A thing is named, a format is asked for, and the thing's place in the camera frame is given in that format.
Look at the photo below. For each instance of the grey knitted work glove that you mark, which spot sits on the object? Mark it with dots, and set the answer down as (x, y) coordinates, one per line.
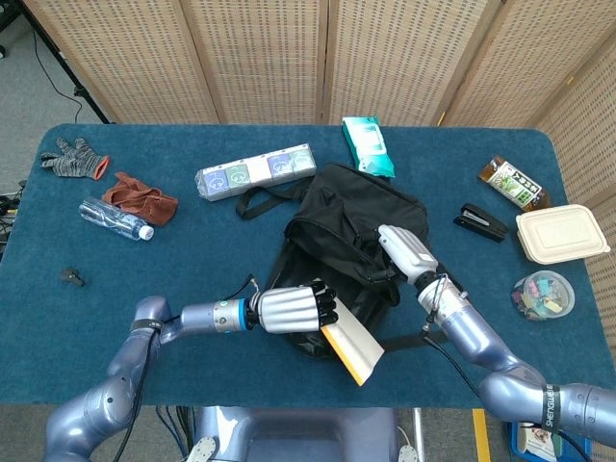
(72, 161)

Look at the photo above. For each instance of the brown cloth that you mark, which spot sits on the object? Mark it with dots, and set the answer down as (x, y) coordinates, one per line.
(139, 199)

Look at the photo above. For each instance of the black stapler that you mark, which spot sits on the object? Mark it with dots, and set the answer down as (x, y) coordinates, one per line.
(481, 223)

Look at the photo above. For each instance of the white yellow notebook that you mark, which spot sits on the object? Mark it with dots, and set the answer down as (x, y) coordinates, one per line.
(356, 346)

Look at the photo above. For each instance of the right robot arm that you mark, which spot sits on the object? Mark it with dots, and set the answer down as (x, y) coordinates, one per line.
(505, 380)

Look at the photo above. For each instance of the black backpack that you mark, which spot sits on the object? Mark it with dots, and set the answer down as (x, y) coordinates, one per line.
(337, 231)

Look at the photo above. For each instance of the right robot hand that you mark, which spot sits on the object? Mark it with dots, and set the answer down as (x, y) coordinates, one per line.
(409, 250)

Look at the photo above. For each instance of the blue felt table cover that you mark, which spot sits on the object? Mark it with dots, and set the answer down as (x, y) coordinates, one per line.
(192, 255)

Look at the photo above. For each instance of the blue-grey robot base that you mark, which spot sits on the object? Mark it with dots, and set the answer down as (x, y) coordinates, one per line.
(289, 433)

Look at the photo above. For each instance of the white oval foot pad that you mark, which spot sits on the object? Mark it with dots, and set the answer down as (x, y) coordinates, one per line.
(202, 450)
(409, 453)

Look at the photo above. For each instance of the metal table leg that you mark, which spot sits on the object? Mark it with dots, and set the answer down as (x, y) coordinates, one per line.
(418, 426)

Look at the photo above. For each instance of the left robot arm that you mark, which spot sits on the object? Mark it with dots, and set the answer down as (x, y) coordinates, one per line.
(120, 385)

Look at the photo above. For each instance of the clear plastic water bottle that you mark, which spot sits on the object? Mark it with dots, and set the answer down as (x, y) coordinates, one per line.
(110, 219)

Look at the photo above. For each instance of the teal wet wipes pack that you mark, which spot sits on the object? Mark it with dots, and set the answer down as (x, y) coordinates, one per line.
(368, 144)

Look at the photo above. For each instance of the wrapped tissue pack row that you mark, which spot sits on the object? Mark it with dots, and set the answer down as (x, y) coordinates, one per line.
(255, 173)

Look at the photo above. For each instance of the beige takeaway box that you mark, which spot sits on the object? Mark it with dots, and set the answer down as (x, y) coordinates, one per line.
(560, 233)

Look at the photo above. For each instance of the blue box with picture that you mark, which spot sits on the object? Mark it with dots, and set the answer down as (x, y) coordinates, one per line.
(531, 438)

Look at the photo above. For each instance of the small black clip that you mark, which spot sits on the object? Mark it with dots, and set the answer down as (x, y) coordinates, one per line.
(72, 277)

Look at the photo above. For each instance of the clear tub of binder clips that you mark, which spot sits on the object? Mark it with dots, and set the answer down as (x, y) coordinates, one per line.
(544, 296)

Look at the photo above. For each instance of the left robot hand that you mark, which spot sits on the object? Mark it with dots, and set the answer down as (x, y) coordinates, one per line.
(289, 310)

